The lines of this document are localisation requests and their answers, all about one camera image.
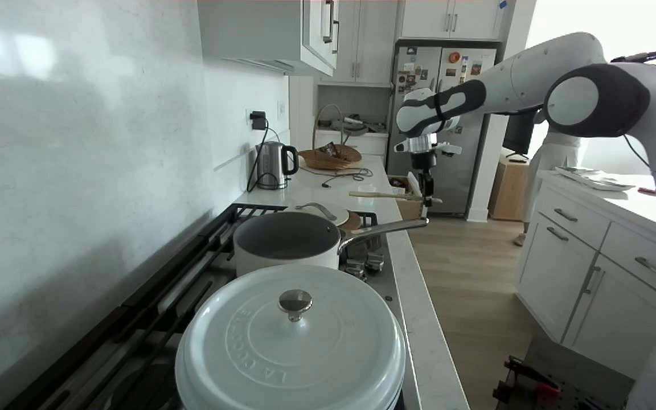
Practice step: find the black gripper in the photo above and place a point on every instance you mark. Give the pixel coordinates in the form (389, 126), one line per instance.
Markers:
(422, 161)

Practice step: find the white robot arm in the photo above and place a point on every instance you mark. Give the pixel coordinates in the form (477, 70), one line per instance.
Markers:
(525, 76)

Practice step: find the steel refrigerator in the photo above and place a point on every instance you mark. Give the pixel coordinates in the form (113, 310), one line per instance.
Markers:
(466, 174)

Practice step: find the brown shallow pan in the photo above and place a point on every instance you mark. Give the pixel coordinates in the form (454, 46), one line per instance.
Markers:
(354, 223)

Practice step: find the brown cardboard box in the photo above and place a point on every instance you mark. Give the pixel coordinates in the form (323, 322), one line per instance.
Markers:
(508, 189)

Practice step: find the black monitor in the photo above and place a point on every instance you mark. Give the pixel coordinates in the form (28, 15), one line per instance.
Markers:
(521, 127)

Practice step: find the steel electric kettle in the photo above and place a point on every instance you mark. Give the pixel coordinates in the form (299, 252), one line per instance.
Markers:
(272, 165)

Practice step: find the white island cabinet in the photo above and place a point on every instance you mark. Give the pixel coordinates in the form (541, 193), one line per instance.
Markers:
(557, 280)

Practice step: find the white paper stack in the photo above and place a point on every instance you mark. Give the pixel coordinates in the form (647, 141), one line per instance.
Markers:
(597, 181)

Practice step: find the white dutch oven lid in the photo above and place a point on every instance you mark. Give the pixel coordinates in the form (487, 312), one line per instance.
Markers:
(320, 355)

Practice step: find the small red item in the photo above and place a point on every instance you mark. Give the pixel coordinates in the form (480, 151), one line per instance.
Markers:
(647, 192)

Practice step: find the black red clamp tool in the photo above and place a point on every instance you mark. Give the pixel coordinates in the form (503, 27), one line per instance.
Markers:
(541, 390)

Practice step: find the gray floor mat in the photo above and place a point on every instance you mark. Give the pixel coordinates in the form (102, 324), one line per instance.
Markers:
(592, 364)

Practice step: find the black gas cooktop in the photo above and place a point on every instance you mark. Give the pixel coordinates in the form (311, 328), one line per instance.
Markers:
(153, 302)

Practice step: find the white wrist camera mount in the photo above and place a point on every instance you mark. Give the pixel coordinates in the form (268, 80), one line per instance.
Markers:
(421, 144)

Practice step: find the white wall cabinet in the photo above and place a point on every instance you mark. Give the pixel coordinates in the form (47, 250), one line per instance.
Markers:
(261, 29)
(421, 18)

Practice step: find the black wall plug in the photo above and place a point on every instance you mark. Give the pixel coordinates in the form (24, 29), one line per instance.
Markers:
(259, 118)

